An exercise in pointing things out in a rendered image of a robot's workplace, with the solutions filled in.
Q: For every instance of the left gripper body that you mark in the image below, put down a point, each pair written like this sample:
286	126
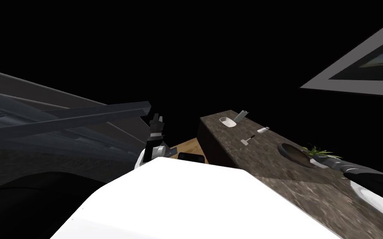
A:
156	126

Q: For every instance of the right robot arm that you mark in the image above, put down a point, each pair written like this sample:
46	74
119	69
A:
374	181

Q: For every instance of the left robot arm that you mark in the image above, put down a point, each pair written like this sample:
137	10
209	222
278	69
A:
154	146

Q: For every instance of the white oval soap dish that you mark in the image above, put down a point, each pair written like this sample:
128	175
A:
227	122

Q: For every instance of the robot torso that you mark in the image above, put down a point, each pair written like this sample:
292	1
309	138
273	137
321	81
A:
185	202

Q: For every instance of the small white bar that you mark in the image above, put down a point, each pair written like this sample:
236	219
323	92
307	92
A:
263	130

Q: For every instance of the dark round sink basin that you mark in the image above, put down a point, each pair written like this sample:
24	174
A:
294	155

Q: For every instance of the green plant in white pot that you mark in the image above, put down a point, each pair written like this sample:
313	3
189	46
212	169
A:
317	153

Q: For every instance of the grey framed picture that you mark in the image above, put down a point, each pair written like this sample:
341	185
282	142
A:
351	83

